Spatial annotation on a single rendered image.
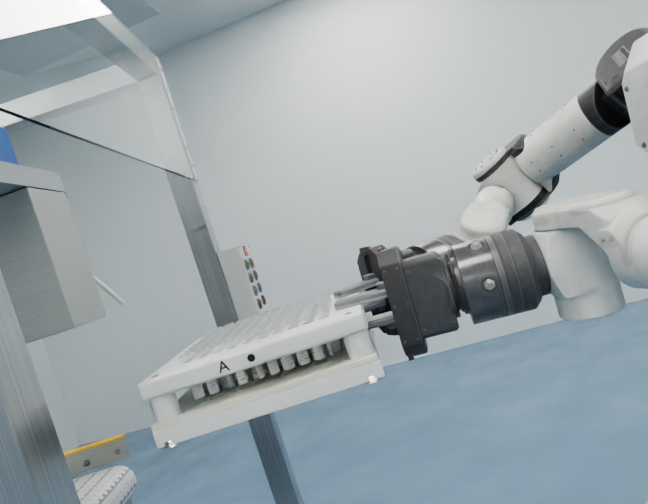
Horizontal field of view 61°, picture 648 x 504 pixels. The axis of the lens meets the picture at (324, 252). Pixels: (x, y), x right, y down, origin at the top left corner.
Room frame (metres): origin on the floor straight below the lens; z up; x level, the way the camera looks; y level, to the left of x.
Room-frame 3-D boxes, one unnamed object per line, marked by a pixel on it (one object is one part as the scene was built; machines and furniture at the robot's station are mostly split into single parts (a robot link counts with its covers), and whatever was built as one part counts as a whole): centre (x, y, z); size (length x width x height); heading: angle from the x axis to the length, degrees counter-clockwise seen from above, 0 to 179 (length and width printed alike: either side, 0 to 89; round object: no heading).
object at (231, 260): (1.52, 0.23, 1.03); 0.17 x 0.06 x 0.26; 178
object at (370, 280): (0.73, -0.03, 1.04); 0.06 x 0.03 x 0.02; 119
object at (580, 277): (0.59, -0.23, 1.00); 0.11 x 0.11 x 0.11; 79
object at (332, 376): (0.68, 0.10, 0.97); 0.24 x 0.24 x 0.02; 87
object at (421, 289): (0.60, -0.11, 1.02); 0.12 x 0.10 x 0.13; 79
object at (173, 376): (0.68, 0.10, 1.02); 0.25 x 0.24 x 0.02; 177
